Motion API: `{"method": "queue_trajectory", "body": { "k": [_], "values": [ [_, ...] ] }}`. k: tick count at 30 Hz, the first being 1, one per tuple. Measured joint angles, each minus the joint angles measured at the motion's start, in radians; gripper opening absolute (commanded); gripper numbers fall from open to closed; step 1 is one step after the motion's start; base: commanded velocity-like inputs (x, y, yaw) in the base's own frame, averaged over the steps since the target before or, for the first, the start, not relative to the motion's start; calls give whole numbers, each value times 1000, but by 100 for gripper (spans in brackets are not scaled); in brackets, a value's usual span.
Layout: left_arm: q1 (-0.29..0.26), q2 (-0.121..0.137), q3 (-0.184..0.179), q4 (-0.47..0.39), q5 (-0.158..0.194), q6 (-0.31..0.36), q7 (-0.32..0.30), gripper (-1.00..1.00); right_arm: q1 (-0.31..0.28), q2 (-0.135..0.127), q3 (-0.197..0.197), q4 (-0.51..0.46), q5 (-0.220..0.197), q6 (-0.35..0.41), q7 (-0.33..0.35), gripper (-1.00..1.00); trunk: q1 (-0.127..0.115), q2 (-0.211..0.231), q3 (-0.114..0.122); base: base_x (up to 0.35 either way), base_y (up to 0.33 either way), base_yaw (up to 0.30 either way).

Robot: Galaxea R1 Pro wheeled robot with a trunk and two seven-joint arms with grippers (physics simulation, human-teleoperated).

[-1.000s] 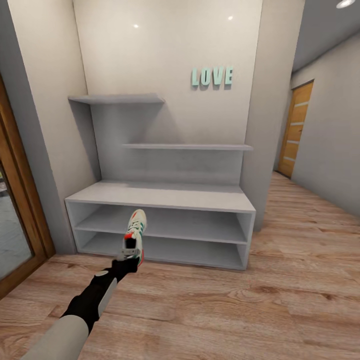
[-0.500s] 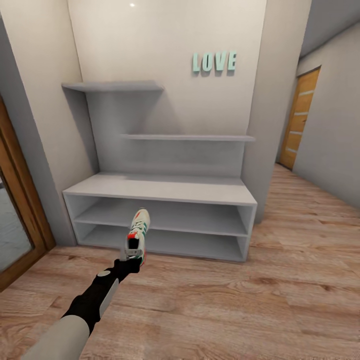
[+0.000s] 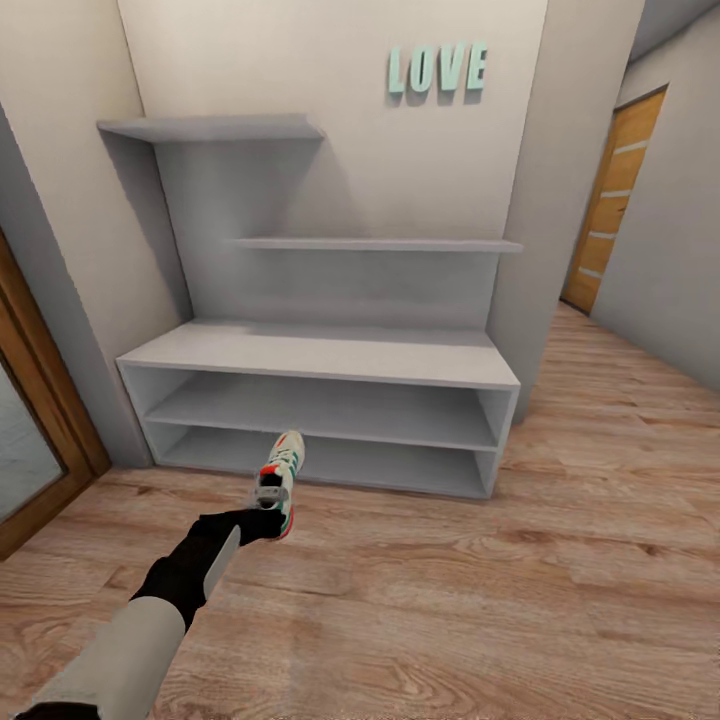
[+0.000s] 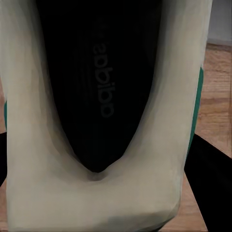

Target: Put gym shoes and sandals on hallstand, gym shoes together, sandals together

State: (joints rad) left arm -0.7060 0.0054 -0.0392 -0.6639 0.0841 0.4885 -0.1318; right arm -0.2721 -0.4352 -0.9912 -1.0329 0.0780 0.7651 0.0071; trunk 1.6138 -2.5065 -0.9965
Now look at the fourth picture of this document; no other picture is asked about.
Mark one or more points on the gym shoe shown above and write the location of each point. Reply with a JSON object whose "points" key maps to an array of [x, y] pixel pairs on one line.
{"points": [[101, 104]]}

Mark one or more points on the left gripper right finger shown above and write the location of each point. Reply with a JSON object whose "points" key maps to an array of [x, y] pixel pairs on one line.
{"points": [[209, 172]]}

